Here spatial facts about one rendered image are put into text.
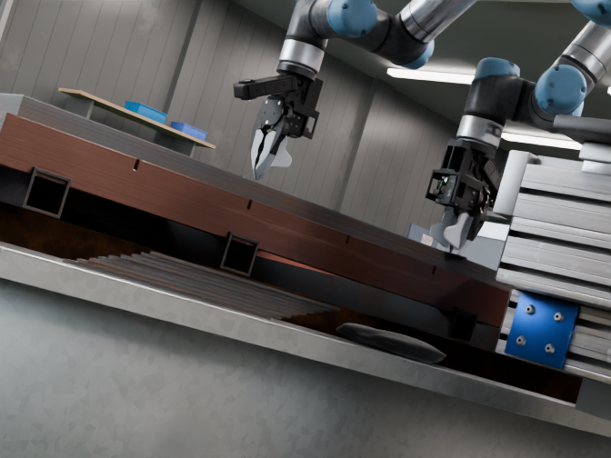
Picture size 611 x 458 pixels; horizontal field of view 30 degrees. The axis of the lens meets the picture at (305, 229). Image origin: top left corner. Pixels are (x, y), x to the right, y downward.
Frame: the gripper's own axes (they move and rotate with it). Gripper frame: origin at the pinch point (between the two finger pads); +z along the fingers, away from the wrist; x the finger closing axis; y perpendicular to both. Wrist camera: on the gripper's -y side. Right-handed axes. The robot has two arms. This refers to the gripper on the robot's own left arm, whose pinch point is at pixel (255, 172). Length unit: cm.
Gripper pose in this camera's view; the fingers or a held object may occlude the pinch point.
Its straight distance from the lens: 203.6
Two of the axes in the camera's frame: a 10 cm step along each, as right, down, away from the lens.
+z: -2.9, 9.6, -0.7
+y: 7.6, 2.7, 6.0
